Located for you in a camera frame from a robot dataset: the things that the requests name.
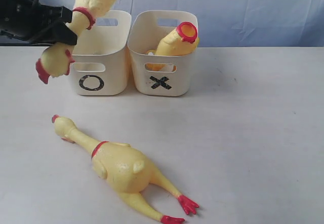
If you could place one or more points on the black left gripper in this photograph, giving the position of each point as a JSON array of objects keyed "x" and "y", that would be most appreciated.
[{"x": 29, "y": 20}]

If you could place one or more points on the yellow rubber chicken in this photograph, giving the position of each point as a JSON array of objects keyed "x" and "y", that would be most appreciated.
[
  {"x": 55, "y": 60},
  {"x": 126, "y": 170}
]

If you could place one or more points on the headless yellow rubber chicken body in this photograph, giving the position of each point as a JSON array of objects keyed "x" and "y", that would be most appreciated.
[{"x": 181, "y": 41}]

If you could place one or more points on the yellow rubber chicken front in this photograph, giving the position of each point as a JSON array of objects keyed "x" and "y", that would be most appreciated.
[{"x": 126, "y": 170}]

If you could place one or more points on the detached chicken head with tube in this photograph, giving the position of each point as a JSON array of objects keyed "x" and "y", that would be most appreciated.
[{"x": 161, "y": 66}]

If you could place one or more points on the cream bin marked O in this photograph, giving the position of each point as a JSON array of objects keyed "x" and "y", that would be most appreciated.
[{"x": 102, "y": 63}]

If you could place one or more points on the cream bin marked X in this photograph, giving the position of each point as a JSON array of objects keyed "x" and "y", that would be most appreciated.
[{"x": 148, "y": 29}]

